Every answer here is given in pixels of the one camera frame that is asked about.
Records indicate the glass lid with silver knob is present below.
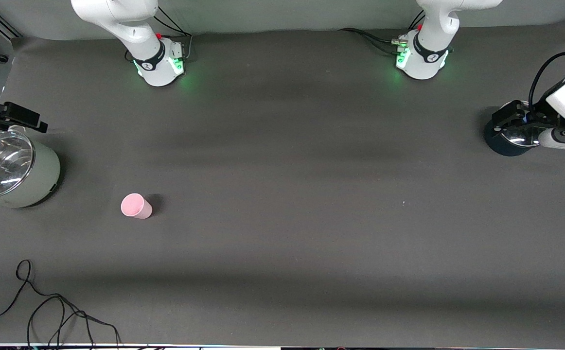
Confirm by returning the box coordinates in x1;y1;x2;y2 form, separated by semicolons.
0;129;36;199

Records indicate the thin black loose cable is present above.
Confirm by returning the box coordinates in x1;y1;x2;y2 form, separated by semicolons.
0;259;122;347

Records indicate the grey-green cooking pot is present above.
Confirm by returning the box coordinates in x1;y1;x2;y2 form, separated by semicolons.
0;125;62;210

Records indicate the pink plastic cup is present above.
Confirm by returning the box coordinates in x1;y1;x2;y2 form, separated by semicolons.
121;193;153;220

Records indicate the black left arm base cable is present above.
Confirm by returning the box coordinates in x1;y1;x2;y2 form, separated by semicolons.
339;28;402;53

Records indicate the black arm base cable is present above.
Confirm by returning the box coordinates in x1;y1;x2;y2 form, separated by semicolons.
339;28;402;53
126;5;193;63

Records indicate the black right arm base cable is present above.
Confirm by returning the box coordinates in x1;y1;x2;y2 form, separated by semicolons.
126;5;193;63

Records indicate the glass lid with blue knob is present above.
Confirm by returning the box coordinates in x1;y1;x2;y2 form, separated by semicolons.
504;100;538;146

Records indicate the dark grey table mat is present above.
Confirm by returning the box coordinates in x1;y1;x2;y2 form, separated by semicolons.
0;17;565;348

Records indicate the dark blue saucepan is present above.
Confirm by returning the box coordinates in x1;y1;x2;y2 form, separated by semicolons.
484;119;538;157

